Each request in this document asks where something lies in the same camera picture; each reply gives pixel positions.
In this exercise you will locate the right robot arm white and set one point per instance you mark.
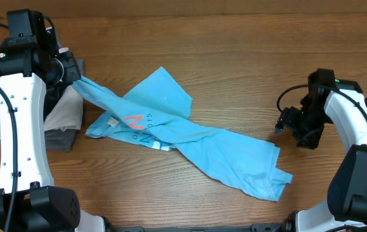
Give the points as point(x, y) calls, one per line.
point(341, 103)

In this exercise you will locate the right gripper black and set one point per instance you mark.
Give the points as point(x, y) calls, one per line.
point(287, 120)

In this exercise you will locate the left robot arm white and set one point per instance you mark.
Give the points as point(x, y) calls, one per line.
point(30, 64)

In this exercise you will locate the folded beige garment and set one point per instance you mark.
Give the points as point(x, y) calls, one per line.
point(26, 95)

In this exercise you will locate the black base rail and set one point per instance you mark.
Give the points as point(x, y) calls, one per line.
point(271, 227)

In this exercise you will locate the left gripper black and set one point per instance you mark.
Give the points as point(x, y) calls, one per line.
point(67, 59)

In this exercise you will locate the light blue t-shirt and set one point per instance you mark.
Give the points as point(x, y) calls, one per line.
point(155, 114)

